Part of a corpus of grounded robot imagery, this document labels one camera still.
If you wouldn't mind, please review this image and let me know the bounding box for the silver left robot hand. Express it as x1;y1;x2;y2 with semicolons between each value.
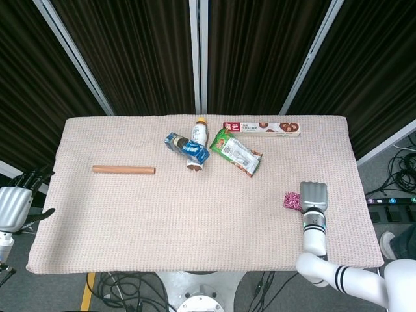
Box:
0;164;56;233

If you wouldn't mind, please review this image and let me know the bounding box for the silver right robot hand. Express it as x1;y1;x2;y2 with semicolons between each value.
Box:
299;181;329;215

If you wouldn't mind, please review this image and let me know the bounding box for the pink patterned square piece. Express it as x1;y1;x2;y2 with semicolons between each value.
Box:
283;191;302;211

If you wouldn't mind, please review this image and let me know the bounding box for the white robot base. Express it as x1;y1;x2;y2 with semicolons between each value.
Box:
155;271;246;312

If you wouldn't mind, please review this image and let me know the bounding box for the black power strip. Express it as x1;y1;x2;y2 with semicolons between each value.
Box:
365;196;416;206

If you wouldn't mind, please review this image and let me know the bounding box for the black foot pedal unit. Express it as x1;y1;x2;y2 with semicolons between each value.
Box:
369;206;416;224

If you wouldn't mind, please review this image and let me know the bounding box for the long baking paper box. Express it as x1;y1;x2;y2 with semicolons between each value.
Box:
222;121;302;138

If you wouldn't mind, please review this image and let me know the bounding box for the grey sneaker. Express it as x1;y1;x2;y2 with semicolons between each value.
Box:
379;231;397;260

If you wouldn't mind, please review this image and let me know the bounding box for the green snack bag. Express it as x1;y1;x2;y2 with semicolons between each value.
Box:
209;127;263;179

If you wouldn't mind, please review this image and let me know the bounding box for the dark trouser leg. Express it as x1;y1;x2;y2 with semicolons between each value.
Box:
389;224;416;261

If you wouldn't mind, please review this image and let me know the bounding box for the yellow floor tape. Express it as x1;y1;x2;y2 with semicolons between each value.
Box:
80;272;97;312

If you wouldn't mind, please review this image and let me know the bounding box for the dark curtain panel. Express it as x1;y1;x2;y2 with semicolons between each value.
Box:
207;0;332;115
48;0;196;116
285;0;416;160
0;0;110;175

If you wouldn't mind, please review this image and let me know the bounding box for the wooden rolling pin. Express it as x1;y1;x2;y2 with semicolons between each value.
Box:
92;165;157;176

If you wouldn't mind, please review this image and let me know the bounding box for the blue drink carton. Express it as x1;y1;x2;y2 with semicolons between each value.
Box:
163;131;211;164

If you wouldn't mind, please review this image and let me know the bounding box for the white bottle with brown drink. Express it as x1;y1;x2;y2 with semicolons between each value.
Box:
186;117;209;172

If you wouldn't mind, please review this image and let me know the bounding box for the beige waffle tablecloth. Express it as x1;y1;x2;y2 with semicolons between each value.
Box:
25;114;385;276

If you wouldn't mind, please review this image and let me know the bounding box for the white metal frame rail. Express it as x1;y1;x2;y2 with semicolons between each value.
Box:
0;160;49;194
356;118;416;167

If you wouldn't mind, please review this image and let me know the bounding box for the black cable bundle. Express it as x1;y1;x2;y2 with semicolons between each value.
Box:
367;135;416;196
96;272;173;312

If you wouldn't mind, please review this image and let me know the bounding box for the black cable with connector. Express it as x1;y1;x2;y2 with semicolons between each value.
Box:
252;271;293;312

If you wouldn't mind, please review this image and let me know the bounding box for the white metal frame post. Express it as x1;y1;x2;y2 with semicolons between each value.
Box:
278;0;341;115
32;0;115;116
189;0;209;115

